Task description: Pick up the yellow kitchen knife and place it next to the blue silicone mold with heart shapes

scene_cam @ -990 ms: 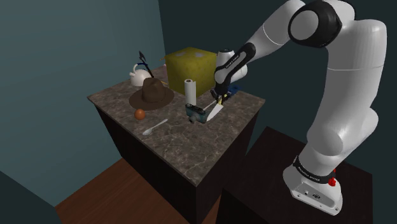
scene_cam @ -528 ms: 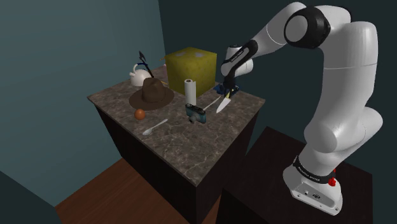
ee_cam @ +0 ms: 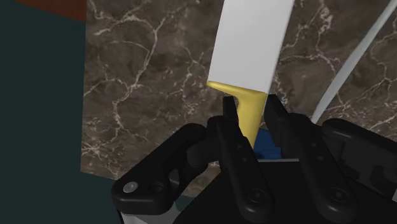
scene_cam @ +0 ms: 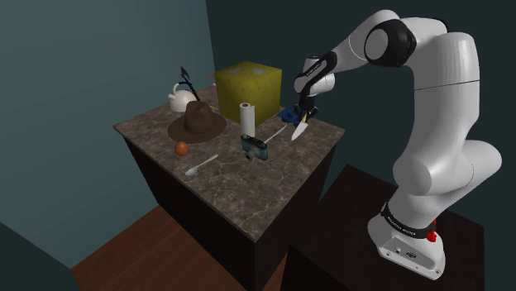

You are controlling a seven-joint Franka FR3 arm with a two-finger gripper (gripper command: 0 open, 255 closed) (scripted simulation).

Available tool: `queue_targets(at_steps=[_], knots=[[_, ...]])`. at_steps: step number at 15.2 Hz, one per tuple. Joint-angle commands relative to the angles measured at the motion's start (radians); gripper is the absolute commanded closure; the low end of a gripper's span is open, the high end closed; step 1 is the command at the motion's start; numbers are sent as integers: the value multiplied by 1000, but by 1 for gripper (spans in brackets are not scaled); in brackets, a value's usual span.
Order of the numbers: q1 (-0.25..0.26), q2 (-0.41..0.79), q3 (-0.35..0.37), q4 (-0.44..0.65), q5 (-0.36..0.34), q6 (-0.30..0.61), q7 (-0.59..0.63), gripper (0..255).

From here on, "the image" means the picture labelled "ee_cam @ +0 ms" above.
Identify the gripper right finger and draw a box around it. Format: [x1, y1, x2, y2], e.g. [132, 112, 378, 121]
[263, 94, 397, 224]

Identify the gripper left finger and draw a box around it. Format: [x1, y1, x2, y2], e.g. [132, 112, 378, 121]
[111, 95, 275, 224]

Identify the yellow-handled white knife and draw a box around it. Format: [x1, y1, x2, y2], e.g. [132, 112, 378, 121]
[205, 0, 296, 150]

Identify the white thin curved strip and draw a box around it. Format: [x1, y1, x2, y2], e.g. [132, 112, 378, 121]
[310, 0, 397, 125]

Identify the blue object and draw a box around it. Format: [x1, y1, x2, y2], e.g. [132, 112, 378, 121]
[254, 128, 282, 161]

